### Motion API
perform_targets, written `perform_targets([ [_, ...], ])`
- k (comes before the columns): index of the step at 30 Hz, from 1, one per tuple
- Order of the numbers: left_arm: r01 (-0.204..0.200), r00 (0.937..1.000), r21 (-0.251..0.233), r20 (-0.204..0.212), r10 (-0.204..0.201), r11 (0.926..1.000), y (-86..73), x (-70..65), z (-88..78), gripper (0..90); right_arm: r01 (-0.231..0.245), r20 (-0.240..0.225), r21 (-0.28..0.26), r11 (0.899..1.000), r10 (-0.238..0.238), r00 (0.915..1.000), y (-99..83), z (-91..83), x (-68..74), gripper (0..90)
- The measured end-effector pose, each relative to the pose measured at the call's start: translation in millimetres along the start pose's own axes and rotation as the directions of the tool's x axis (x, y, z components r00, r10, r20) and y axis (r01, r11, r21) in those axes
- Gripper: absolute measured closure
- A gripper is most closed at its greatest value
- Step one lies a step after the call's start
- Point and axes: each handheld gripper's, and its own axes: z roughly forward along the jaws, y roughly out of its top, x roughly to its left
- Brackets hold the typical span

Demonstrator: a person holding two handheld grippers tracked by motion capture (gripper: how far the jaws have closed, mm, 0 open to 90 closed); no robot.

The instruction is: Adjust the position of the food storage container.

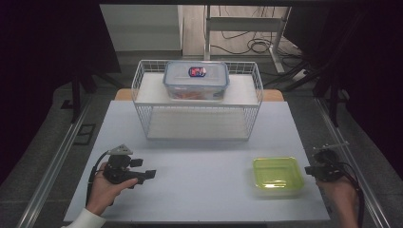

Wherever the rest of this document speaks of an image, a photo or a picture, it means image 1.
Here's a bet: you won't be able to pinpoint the white wire shelf rack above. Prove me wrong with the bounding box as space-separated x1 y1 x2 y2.
130 59 265 143

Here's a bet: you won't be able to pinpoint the black floor cables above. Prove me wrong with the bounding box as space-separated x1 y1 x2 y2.
209 5 306 77

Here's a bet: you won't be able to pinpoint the person's left hand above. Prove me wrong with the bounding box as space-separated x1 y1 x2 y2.
86 161 140 217

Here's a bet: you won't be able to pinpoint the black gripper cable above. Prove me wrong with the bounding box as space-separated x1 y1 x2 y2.
336 161 366 228
85 150 110 207

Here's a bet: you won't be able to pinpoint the white power strip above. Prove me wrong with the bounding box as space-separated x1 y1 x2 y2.
291 68 310 83

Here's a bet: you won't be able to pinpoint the black metal stand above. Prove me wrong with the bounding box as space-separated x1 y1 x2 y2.
312 61 351 128
61 61 125 125

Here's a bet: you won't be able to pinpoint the silver metal rail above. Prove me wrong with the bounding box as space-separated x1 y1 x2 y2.
314 96 393 228
14 94 93 228

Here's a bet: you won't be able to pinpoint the person's right hand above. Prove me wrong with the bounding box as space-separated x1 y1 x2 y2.
316 176 361 228

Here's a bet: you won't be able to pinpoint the clear blue-rimmed food container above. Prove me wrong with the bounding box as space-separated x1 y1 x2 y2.
162 60 231 102

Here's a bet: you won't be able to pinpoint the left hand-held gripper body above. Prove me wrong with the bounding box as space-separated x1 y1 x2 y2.
102 143 136 185

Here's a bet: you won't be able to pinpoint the green-lidded food container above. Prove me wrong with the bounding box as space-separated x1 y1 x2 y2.
252 156 306 199

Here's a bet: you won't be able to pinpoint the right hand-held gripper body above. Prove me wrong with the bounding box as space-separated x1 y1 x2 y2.
312 141 351 183

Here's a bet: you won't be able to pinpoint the white metal desk frame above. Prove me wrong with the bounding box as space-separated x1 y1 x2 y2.
202 4 293 75

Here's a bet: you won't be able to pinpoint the wooden table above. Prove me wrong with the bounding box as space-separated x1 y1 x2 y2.
113 87 285 103

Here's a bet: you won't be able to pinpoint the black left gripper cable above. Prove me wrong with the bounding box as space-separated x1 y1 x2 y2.
85 150 110 207

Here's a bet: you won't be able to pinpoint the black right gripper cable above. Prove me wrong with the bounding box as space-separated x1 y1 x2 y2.
336 161 366 228

